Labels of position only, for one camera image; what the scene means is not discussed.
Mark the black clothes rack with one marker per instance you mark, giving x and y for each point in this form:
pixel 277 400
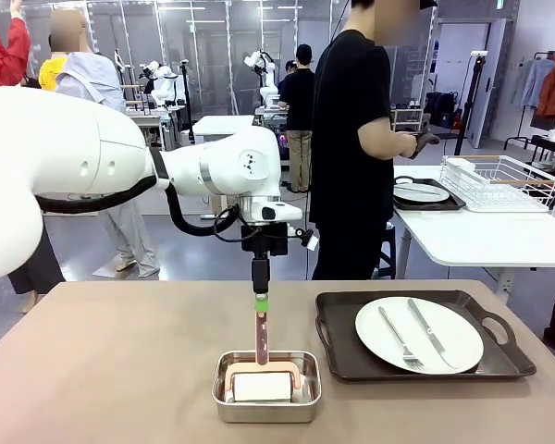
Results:
pixel 518 134

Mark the silver table knife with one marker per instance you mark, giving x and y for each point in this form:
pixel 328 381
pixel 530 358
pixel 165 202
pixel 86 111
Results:
pixel 432 336

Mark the person in black clothes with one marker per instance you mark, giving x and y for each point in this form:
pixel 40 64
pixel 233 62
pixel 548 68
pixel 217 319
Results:
pixel 347 115

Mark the person's right forearm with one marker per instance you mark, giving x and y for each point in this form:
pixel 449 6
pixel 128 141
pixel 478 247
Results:
pixel 379 139

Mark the person in yellow top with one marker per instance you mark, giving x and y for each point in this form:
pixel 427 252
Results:
pixel 48 76

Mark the black tripod stand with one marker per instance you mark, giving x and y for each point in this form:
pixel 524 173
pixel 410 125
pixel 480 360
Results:
pixel 472 102

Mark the person in black cap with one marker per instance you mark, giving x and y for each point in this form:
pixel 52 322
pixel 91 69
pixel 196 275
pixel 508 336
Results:
pixel 298 102

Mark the white side table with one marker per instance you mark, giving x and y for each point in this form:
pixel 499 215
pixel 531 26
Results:
pixel 467 240

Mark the dark grey cloth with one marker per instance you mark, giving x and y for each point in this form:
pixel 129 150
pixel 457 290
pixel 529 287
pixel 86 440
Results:
pixel 426 141

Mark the rectangular steel tin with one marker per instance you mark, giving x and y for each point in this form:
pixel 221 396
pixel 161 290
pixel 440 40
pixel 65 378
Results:
pixel 264 412

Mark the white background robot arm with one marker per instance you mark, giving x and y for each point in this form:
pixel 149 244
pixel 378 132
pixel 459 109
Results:
pixel 261 65
pixel 164 85

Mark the silver fork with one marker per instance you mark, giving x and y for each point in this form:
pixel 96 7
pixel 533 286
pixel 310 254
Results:
pixel 412 362

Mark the light blue hanging shirt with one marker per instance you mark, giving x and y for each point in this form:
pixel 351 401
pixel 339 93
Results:
pixel 534 81

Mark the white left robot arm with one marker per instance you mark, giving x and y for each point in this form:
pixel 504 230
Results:
pixel 51 162

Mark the person's right hand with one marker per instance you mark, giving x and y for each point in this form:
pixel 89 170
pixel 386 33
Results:
pixel 409 145

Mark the person in red top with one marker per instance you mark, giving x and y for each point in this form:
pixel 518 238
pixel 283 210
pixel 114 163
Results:
pixel 2 51

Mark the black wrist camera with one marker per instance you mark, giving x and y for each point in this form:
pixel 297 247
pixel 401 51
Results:
pixel 303 236

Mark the black step stool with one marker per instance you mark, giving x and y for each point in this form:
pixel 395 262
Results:
pixel 386 254

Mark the white round plate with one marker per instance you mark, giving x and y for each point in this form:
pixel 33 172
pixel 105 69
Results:
pixel 421 194
pixel 458 333

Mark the black bag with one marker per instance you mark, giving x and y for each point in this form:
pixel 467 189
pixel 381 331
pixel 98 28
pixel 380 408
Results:
pixel 440 108

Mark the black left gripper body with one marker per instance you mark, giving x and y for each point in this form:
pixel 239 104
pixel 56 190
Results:
pixel 264 239

